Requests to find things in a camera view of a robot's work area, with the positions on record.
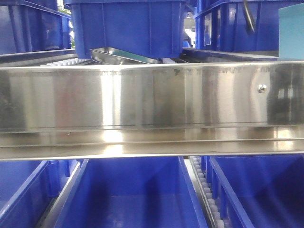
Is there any blue bin lower middle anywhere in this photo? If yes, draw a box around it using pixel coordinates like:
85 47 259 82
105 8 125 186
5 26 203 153
55 157 207 228

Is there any dark blue bin upper middle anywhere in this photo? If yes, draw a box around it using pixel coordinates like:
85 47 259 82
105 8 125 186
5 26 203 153
64 0 186 59

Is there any dark blue bin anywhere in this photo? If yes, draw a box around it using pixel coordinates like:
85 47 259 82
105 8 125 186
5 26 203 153
0 0 71 54
64 0 186 59
194 0 301 52

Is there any steel tray guide upper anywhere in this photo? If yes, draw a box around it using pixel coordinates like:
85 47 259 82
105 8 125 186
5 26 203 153
90 47 162 65

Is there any dark blue bin upper right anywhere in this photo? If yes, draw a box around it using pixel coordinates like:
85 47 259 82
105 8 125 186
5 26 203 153
194 0 301 52

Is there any white roller track right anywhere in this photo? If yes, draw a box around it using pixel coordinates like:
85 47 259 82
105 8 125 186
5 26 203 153
189 156 225 228

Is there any blue bin lower right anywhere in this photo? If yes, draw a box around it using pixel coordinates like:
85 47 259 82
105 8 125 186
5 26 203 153
205 155 304 228

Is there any blue bin lower left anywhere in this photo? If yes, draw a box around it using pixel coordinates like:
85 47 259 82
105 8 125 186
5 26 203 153
0 160 79 228

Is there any dark blue bin upper left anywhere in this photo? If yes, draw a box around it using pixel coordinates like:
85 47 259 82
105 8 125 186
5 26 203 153
0 0 71 54

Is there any light blue bin far right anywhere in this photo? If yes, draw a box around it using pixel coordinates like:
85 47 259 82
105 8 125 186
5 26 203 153
279 3 304 60

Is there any stainless steel shelf front rail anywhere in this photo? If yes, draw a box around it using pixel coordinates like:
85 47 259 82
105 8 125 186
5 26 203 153
0 61 304 161

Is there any rail screw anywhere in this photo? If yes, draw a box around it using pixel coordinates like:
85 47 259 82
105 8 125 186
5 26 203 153
257 84 267 93

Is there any steel divider rail left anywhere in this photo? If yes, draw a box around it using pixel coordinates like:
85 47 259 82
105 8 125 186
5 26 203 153
35 161 81 228

